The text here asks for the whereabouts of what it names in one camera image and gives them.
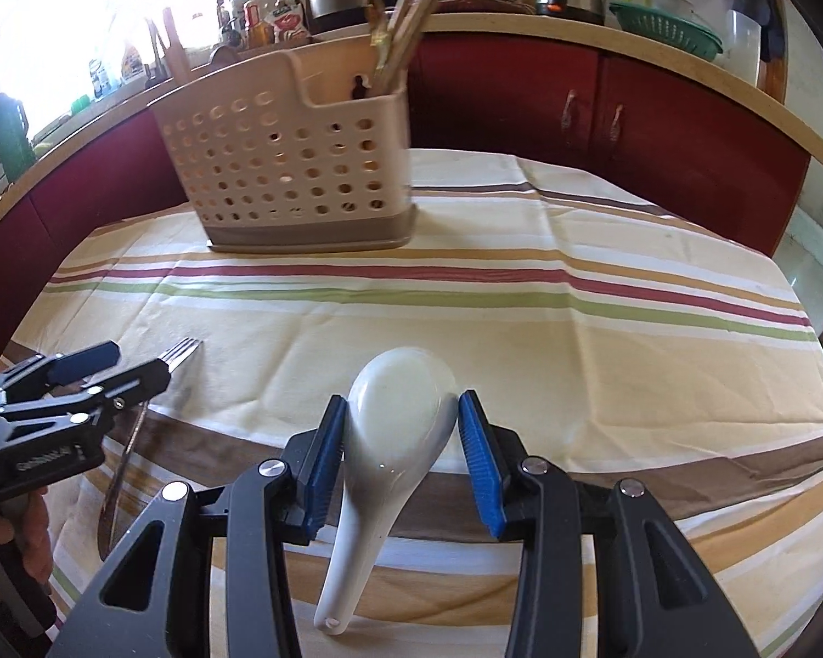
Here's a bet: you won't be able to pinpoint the red kitchen cabinets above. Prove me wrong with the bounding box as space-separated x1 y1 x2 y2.
0 31 814 358

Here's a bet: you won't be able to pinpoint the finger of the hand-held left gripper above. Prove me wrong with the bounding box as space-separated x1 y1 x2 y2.
0 355 177 429
0 341 121 400

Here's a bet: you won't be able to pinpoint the orange sauce bottle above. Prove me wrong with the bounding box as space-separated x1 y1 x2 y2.
243 0 272 49

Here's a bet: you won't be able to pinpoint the beige kitchen countertop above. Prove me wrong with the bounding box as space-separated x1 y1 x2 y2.
0 10 823 241

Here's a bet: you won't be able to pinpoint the clear plastic bowl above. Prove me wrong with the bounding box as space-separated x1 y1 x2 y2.
624 0 702 16

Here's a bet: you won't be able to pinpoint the red seasoning packet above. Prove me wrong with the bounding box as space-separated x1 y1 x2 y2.
267 3 309 42

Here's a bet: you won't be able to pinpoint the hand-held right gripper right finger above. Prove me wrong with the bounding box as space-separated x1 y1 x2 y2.
456 389 762 658

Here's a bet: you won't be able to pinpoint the green thermos bottle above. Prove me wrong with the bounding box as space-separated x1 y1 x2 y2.
0 92 35 179

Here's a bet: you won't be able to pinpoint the white plastic container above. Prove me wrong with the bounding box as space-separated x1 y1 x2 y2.
717 10 764 84

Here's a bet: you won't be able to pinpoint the person's left hand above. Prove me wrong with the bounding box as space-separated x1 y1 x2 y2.
0 486 54 594

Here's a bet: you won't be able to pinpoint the green plastic colander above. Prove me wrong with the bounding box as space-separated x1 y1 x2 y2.
609 0 726 60

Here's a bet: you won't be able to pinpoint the beige perforated utensil holder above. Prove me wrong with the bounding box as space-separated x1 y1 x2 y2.
149 48 419 252

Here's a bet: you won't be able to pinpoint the steel fork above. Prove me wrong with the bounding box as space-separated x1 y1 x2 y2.
98 338 203 563

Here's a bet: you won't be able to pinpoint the kitchen window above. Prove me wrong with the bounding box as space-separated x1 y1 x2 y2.
0 0 241 124

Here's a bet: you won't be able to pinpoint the dark hanging garment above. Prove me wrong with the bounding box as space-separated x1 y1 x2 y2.
760 0 791 92

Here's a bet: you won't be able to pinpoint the gold metal spoon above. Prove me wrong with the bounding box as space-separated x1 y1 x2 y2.
365 0 393 93

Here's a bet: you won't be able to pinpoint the striped tablecloth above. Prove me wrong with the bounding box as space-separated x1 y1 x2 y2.
0 147 823 658

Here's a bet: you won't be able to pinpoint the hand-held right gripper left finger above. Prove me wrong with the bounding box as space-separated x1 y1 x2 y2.
44 394 350 658

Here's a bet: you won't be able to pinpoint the white ceramic spoon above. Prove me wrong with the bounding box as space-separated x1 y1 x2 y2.
313 346 459 638

